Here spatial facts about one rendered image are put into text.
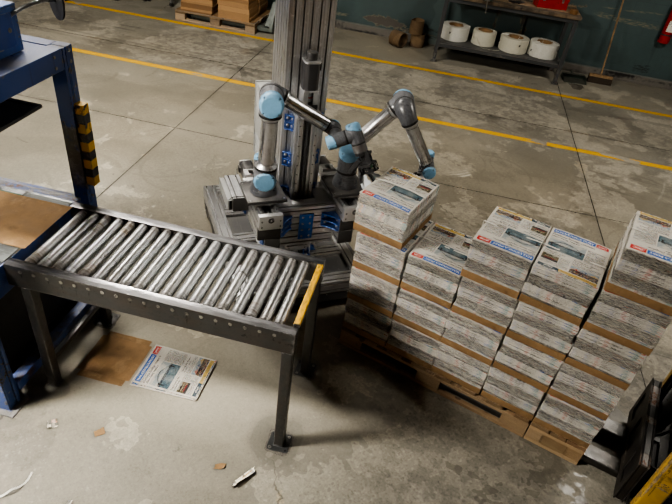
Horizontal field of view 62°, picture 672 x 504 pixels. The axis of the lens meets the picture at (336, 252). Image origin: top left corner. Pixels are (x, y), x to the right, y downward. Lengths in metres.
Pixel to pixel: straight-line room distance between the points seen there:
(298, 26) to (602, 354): 2.13
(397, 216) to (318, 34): 1.02
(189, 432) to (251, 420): 0.31
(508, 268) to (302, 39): 1.54
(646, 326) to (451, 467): 1.16
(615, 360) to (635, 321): 0.24
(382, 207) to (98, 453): 1.80
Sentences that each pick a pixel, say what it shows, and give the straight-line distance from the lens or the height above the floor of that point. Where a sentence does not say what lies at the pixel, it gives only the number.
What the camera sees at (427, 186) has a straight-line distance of 3.00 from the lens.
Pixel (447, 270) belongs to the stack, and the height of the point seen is 0.83.
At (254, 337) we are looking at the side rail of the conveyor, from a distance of 2.45.
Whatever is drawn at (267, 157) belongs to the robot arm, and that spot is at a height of 1.12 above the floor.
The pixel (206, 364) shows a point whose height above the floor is 0.01.
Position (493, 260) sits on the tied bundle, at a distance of 2.71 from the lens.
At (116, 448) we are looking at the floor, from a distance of 3.06.
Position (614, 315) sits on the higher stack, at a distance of 2.72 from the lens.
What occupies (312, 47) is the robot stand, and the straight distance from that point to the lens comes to 3.09.
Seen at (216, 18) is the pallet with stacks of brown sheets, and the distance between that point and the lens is 8.82.
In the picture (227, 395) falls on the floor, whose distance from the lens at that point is 3.18.
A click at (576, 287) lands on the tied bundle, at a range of 2.68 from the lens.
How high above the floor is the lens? 2.50
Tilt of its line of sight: 37 degrees down
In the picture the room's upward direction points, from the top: 8 degrees clockwise
